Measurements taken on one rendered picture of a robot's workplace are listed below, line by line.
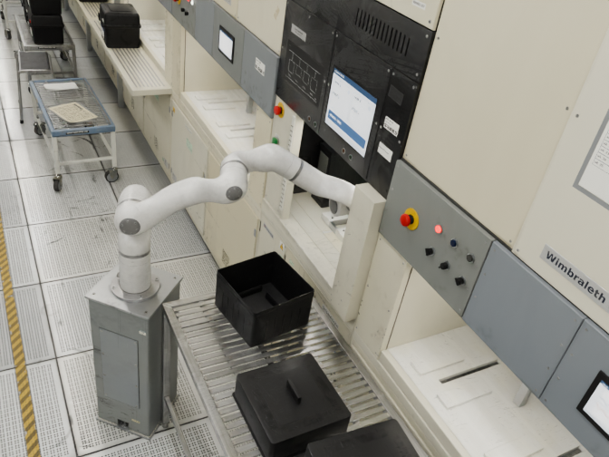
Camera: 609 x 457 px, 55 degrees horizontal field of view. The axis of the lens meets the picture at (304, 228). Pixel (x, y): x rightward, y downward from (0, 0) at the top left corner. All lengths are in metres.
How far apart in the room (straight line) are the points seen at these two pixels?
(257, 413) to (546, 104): 1.20
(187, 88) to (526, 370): 2.93
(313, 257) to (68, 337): 1.47
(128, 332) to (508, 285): 1.48
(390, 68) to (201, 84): 2.26
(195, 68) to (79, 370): 1.95
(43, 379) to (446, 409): 1.96
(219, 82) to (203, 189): 1.98
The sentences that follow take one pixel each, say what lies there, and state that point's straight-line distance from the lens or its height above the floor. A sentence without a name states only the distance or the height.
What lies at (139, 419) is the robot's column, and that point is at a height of 0.12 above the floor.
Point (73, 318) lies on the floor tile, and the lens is 3.44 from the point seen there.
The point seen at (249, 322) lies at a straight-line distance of 2.14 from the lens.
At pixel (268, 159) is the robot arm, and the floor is 1.40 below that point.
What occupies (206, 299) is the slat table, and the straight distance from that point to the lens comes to 2.38.
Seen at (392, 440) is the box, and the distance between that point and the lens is 1.73.
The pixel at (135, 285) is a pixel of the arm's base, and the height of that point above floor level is 0.82.
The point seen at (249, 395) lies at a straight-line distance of 1.93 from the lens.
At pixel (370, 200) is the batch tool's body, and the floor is 1.40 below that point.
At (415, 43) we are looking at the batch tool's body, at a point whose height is 1.90.
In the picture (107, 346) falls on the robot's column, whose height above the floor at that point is 0.51.
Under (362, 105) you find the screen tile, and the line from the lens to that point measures 1.99.
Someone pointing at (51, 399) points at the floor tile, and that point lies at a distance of 3.08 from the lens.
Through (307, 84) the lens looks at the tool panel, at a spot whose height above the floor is 1.55.
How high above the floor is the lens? 2.36
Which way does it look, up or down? 34 degrees down
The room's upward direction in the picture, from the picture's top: 10 degrees clockwise
